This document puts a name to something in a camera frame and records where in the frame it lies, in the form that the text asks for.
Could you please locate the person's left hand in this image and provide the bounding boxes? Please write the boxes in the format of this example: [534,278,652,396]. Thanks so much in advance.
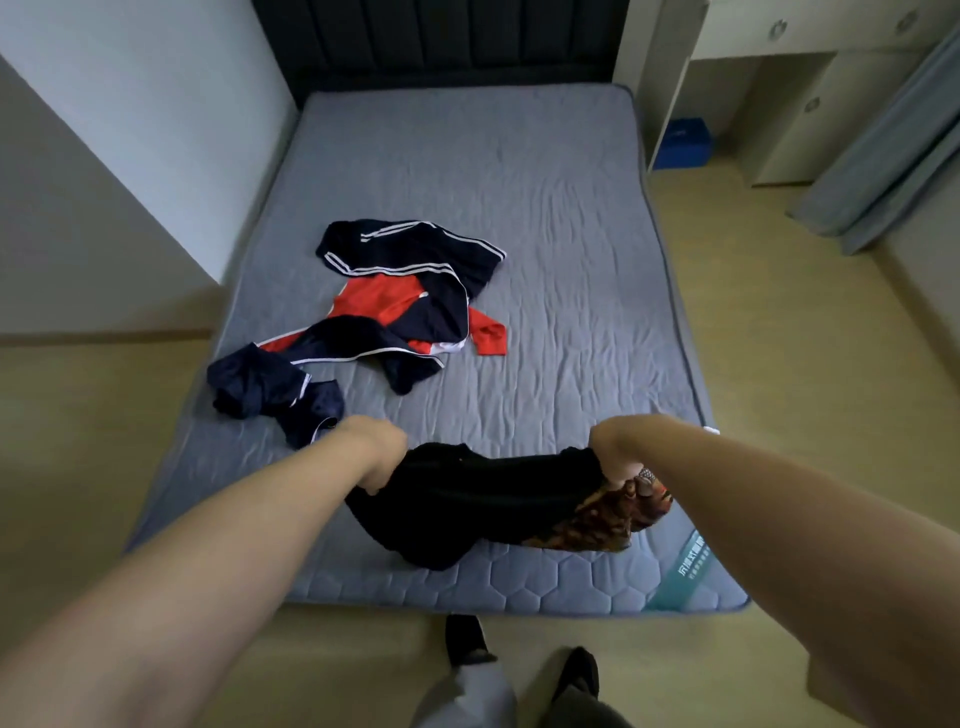
[334,415,410,497]

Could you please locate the person's right hand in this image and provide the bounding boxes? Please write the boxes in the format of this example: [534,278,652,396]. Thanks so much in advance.
[588,414,655,492]

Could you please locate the black garment with orange print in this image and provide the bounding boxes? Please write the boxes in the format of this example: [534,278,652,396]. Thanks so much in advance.
[345,441,675,572]

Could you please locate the person's right forearm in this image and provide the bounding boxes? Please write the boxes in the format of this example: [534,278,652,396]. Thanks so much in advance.
[633,417,960,728]

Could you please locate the person's left forearm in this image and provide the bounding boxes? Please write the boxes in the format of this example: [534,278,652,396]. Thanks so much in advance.
[0,429,370,728]

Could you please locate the navy track pants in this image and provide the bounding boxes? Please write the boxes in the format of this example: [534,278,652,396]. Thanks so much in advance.
[206,342,347,450]

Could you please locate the navy and red track jacket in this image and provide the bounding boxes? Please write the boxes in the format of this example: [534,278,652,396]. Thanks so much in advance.
[255,219,509,396]

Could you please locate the person's left black slipper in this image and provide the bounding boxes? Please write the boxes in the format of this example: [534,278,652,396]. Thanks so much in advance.
[444,614,498,669]

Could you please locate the person's black slipper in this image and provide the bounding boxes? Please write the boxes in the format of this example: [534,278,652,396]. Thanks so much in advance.
[551,646,601,702]
[444,614,498,669]

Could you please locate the person's right black slipper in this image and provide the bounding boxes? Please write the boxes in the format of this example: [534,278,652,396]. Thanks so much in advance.
[551,646,601,702]

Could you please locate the grey quilted mattress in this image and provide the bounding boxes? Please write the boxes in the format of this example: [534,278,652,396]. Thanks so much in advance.
[127,82,751,618]

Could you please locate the person's grey trouser legs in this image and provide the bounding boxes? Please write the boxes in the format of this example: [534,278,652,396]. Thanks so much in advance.
[411,660,635,728]

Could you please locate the blue box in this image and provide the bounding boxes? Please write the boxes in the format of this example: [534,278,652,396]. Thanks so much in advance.
[652,117,714,171]

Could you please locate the white cabinet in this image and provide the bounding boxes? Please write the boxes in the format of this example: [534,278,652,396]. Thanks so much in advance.
[738,51,927,187]

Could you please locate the grey curtain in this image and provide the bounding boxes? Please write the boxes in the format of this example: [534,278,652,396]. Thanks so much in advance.
[787,22,960,256]

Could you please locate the dark padded headboard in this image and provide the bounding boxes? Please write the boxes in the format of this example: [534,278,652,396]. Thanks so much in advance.
[251,0,631,106]

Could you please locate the white desk with drawers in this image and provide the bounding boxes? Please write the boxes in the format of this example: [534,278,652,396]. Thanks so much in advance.
[645,0,960,189]

